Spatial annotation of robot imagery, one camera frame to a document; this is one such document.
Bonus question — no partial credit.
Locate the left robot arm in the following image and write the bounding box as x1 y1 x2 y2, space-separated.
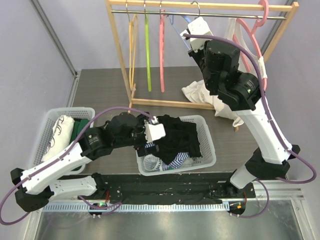
10 112 166 213

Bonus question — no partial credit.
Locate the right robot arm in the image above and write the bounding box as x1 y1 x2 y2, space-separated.
188 40 301 198

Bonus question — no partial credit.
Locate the black tank top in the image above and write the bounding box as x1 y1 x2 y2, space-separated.
154 114 202 164

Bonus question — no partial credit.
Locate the lime green hanger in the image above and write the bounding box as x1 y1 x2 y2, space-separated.
143 0 152 92

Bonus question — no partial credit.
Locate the white slotted cable duct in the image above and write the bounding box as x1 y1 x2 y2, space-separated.
42 201 230 212

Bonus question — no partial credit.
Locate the white left basket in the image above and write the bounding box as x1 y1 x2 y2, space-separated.
28 107 96 169

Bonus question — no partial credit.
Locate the white tank top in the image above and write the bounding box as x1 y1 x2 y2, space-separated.
181 18 258 128

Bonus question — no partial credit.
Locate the blue striped tank top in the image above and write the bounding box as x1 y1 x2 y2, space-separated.
142 142 191 172

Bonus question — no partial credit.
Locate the yellow hanger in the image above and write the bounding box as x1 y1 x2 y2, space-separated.
125 1 138 90

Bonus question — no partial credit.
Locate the pink hanger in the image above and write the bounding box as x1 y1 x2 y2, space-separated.
159 1 165 93
235 0 269 90

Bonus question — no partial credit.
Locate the light blue hanger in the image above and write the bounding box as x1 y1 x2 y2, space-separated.
169 1 202 55

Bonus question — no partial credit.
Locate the dark green garment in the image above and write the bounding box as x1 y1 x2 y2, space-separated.
69 118 90 143

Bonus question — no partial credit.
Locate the white basket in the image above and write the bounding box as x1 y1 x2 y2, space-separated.
28 107 96 169
136 115 217 176

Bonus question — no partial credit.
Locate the white printed garment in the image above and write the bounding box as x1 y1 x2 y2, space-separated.
41 115 75 162

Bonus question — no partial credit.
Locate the white centre basket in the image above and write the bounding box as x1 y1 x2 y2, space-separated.
136 115 217 176

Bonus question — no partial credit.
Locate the grey tank top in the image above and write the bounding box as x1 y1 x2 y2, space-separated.
182 158 194 168

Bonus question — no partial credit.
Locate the wooden clothes rack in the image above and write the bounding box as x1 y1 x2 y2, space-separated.
105 0 299 131

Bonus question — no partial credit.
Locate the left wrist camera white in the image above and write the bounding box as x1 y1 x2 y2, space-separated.
144 116 166 144

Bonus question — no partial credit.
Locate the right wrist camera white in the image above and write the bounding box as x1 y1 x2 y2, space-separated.
180 16 213 53

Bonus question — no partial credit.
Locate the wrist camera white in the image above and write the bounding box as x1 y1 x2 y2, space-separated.
180 16 213 53
144 116 166 144

